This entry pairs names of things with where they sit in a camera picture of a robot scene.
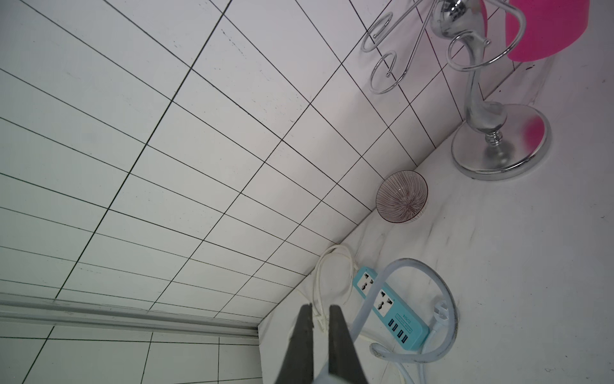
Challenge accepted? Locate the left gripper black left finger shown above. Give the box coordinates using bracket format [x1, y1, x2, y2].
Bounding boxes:
[275, 304, 314, 384]

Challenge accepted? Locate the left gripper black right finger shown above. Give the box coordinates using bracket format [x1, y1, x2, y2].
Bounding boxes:
[328, 305, 368, 384]

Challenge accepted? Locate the light grey power strip cord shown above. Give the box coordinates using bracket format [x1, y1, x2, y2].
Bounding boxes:
[313, 258, 459, 384]

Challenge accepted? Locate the teal power strip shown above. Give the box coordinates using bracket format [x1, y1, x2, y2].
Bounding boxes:
[353, 267, 430, 352]

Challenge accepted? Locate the striped small bowl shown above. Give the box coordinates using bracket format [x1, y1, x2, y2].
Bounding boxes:
[376, 171, 429, 224]

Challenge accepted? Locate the chrome glass holder stand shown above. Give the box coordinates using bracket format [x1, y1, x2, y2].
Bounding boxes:
[360, 0, 552, 182]

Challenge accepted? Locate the pink plastic wine glass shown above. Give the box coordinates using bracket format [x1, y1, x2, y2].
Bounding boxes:
[504, 0, 590, 62]

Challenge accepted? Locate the white cord of teal strip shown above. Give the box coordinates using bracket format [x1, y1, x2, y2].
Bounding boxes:
[310, 243, 358, 334]

